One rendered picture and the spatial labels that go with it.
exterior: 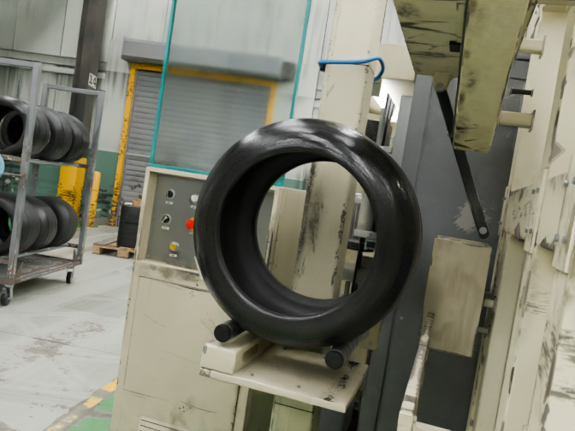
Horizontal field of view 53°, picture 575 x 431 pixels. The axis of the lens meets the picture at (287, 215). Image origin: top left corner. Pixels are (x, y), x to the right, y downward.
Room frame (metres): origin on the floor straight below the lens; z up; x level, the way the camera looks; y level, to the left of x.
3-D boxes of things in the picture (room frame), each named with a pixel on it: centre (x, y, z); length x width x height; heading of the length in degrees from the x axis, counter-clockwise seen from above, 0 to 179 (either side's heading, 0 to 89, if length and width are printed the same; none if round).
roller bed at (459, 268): (1.61, -0.50, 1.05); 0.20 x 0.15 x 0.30; 164
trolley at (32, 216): (5.06, 2.31, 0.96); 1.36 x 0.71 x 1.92; 172
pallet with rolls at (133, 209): (8.06, 2.07, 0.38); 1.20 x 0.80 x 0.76; 0
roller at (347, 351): (1.46, -0.20, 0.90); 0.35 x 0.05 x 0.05; 164
